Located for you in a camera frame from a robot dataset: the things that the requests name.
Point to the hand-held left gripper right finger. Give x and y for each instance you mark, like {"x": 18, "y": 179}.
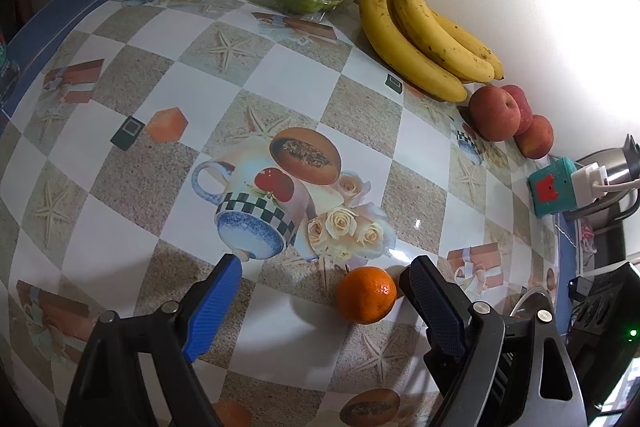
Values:
{"x": 435, "y": 307}

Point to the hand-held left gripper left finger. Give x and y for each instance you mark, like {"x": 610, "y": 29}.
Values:
{"x": 212, "y": 307}

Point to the orange mandarin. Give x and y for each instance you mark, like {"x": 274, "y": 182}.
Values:
{"x": 366, "y": 294}

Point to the round metal plate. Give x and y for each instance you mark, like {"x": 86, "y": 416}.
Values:
{"x": 527, "y": 296}

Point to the white plug adapter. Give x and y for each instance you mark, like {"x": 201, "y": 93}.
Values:
{"x": 590, "y": 177}

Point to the teal power socket cube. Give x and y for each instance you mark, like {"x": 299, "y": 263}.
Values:
{"x": 550, "y": 187}

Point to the stainless steel kettle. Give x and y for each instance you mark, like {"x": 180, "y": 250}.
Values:
{"x": 607, "y": 157}

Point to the red peach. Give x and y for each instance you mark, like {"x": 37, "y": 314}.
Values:
{"x": 536, "y": 137}
{"x": 492, "y": 113}
{"x": 522, "y": 102}

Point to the yellow banana bunch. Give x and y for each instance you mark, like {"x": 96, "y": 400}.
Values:
{"x": 410, "y": 57}

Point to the clear glass mug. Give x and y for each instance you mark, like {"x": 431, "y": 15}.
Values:
{"x": 6, "y": 77}

